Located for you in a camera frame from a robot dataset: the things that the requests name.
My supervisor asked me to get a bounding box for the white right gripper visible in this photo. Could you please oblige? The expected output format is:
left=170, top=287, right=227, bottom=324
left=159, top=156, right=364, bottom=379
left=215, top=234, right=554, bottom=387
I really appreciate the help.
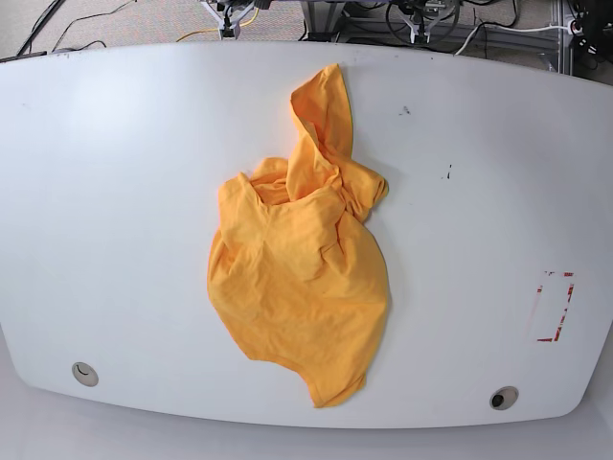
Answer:
left=200, top=0, right=259, bottom=38

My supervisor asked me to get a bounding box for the black cable on floor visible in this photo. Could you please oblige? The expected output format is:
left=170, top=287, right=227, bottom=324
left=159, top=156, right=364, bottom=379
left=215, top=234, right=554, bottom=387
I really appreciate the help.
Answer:
left=50, top=0, right=138, bottom=53

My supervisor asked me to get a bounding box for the right table cable grommet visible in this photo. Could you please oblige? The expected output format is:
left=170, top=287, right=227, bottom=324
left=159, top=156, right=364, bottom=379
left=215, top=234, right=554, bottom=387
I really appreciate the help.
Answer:
left=489, top=386, right=519, bottom=411

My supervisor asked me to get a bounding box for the orange t-shirt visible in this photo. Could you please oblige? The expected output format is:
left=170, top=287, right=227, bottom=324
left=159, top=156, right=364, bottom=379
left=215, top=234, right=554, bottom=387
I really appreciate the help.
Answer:
left=207, top=64, right=389, bottom=408

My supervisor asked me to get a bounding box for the left table cable grommet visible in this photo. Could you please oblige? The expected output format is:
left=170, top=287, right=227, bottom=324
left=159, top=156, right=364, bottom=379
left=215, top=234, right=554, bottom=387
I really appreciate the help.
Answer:
left=72, top=362, right=99, bottom=387

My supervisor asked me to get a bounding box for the table cable grommet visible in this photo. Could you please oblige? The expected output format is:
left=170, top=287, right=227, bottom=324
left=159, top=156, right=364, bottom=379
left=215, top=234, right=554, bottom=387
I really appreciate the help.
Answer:
left=72, top=362, right=99, bottom=387
left=489, top=386, right=519, bottom=411

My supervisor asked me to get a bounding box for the yellow cable on floor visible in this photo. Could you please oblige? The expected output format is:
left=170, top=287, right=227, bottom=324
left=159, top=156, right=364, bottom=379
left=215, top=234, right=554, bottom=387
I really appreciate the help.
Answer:
left=175, top=8, right=261, bottom=43

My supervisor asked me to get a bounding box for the red tape rectangle marking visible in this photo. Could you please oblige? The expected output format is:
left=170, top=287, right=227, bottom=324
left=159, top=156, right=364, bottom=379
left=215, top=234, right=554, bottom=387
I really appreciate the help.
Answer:
left=531, top=271, right=576, bottom=343

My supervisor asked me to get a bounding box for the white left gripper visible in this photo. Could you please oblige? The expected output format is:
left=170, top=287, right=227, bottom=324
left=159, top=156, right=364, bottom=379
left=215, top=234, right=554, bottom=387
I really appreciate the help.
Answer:
left=402, top=11, right=450, bottom=44

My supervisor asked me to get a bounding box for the aluminium frame stand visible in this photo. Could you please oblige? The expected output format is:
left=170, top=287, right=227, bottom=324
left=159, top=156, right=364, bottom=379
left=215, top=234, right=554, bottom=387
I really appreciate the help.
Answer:
left=300, top=1, right=576, bottom=75

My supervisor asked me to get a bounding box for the white cable on floor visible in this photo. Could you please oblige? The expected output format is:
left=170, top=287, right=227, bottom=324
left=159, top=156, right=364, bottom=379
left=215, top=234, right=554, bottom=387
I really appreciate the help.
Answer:
left=453, top=21, right=571, bottom=57

